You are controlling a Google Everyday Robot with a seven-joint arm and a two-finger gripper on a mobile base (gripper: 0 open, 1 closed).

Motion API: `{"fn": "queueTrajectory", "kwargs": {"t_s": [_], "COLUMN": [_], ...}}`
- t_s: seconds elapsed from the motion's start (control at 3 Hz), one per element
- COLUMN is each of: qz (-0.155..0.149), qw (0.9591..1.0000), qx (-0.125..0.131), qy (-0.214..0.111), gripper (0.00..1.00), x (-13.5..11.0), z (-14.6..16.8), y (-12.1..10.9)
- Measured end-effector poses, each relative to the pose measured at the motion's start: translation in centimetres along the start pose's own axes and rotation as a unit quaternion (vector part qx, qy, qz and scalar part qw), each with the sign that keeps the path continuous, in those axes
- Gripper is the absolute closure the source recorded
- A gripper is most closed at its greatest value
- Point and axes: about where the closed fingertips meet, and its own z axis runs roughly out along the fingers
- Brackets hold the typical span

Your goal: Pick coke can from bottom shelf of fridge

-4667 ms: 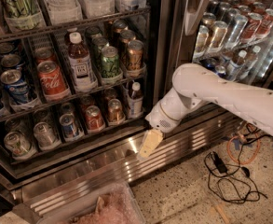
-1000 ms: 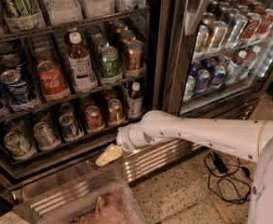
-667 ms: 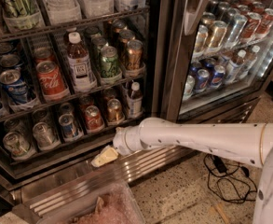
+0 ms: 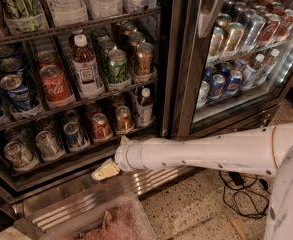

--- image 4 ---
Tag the green striped cans bin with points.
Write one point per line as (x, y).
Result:
(23, 16)

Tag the blue pepsi can behind door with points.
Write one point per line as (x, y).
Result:
(233, 81)

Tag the red coke can behind door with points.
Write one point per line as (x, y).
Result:
(268, 31)

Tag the steel fridge base grille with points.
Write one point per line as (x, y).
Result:
(181, 203)

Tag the gold soda can front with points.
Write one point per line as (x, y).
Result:
(144, 58)

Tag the small tea bottle bottom shelf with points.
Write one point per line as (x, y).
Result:
(144, 107)

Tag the glass fridge door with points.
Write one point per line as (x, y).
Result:
(202, 108)

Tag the black power adapter with cable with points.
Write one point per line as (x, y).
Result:
(248, 196)

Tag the silver tall can behind door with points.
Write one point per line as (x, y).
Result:
(251, 33)

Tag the gold can bottom shelf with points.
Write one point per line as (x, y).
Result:
(123, 122)

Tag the green soda can front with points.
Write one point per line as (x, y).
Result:
(118, 76)

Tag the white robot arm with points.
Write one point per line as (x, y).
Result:
(262, 151)

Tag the clear plastic bin pink wrap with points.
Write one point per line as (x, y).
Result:
(122, 218)

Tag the iced tea bottle white cap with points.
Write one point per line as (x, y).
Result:
(86, 68)

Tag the gold can behind door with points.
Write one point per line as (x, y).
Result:
(233, 36)

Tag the blue pepsi can shelf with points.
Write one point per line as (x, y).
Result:
(76, 139)
(24, 102)

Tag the silver can bottom shelf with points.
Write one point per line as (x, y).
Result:
(49, 146)

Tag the large red coca-cola can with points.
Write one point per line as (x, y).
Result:
(57, 91)

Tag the green white can bottom left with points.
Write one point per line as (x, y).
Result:
(20, 156)

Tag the blue pepsi can bottom shelf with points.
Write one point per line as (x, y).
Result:
(76, 139)

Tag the red coke can bottom shelf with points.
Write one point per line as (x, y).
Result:
(101, 128)

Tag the blue pepsi can middle shelf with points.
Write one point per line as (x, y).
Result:
(24, 102)

